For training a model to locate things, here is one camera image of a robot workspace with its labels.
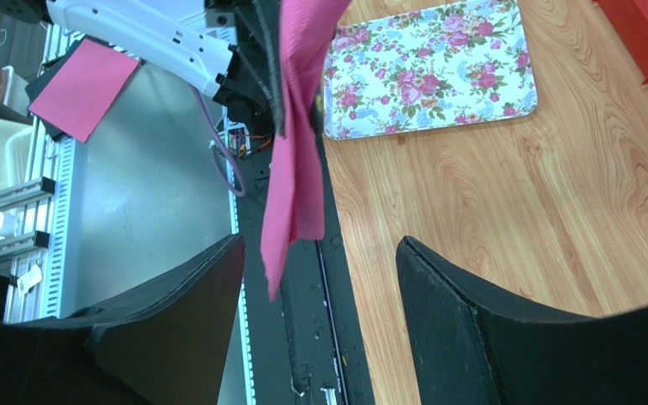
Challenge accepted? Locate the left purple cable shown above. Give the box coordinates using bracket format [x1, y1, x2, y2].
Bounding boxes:
[192, 87, 247, 199]

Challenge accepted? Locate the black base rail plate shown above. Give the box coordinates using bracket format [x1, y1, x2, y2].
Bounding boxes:
[235, 134, 375, 404]

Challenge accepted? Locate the floral tray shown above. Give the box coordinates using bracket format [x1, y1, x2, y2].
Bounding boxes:
[323, 1, 538, 140]

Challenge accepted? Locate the magenta paper napkin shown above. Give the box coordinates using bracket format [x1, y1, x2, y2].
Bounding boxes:
[261, 0, 350, 300]

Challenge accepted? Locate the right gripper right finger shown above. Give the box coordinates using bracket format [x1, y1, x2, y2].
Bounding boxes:
[396, 236, 648, 404]

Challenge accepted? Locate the spare pink napkin sheet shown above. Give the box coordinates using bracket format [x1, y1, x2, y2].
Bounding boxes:
[29, 37, 140, 143]

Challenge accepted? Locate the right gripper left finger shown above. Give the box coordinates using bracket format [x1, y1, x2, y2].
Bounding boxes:
[0, 235, 246, 404]

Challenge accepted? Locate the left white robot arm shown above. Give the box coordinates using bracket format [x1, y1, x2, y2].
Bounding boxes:
[0, 0, 284, 135]

